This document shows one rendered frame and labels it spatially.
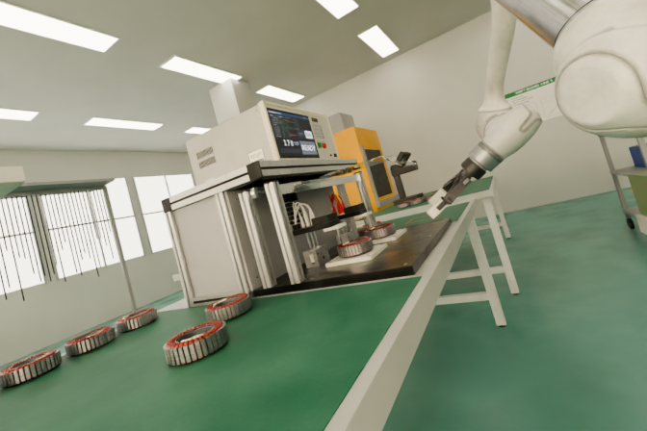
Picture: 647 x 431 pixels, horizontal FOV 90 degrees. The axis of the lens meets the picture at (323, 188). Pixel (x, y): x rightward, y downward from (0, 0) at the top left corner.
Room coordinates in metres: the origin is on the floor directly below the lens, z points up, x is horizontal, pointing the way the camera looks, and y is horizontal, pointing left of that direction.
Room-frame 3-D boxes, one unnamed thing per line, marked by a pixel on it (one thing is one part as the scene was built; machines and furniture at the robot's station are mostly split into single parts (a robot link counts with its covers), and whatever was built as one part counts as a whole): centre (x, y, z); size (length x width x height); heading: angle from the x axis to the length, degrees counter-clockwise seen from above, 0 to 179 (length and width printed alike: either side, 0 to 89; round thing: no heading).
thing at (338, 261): (1.00, -0.04, 0.78); 0.15 x 0.15 x 0.01; 61
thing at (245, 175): (1.26, 0.18, 1.09); 0.68 x 0.44 x 0.05; 151
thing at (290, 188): (1.15, -0.02, 1.03); 0.62 x 0.01 x 0.03; 151
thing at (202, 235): (1.01, 0.40, 0.91); 0.28 x 0.03 x 0.32; 61
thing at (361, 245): (1.00, -0.04, 0.80); 0.11 x 0.11 x 0.04
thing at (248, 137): (1.27, 0.17, 1.22); 0.44 x 0.39 x 0.20; 151
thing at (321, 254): (1.07, 0.08, 0.80); 0.07 x 0.05 x 0.06; 151
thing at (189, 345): (0.61, 0.31, 0.77); 0.11 x 0.11 x 0.04
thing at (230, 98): (5.24, 1.04, 1.65); 0.50 x 0.45 x 3.30; 61
